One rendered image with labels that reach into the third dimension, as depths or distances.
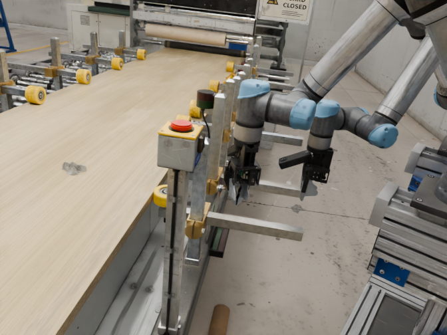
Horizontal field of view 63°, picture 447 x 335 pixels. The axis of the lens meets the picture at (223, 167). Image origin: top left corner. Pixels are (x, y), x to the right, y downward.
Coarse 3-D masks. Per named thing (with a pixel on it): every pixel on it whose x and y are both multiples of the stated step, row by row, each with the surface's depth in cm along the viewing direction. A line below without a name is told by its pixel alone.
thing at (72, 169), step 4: (64, 164) 116; (68, 164) 117; (72, 164) 116; (80, 164) 116; (64, 168) 114; (68, 168) 114; (72, 168) 113; (76, 168) 115; (80, 168) 116; (84, 168) 116; (68, 172) 113; (72, 172) 113; (76, 172) 113
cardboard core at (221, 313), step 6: (216, 306) 179; (222, 306) 178; (216, 312) 175; (222, 312) 175; (228, 312) 178; (216, 318) 172; (222, 318) 172; (228, 318) 176; (210, 324) 171; (216, 324) 168; (222, 324) 169; (210, 330) 167; (216, 330) 165; (222, 330) 167
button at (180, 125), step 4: (176, 120) 68; (180, 120) 68; (184, 120) 68; (172, 124) 66; (176, 124) 66; (180, 124) 66; (184, 124) 66; (188, 124) 67; (192, 124) 68; (176, 128) 66; (180, 128) 66; (184, 128) 66; (188, 128) 66
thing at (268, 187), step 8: (192, 176) 132; (224, 184) 132; (256, 184) 130; (264, 184) 130; (272, 184) 130; (280, 184) 131; (272, 192) 130; (280, 192) 130; (288, 192) 129; (296, 192) 129
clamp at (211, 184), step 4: (220, 168) 135; (220, 172) 132; (220, 176) 131; (208, 180) 126; (212, 180) 126; (216, 180) 126; (208, 184) 125; (212, 184) 125; (216, 184) 126; (208, 188) 125; (212, 188) 125; (216, 188) 125; (208, 192) 126; (212, 192) 126; (216, 192) 128
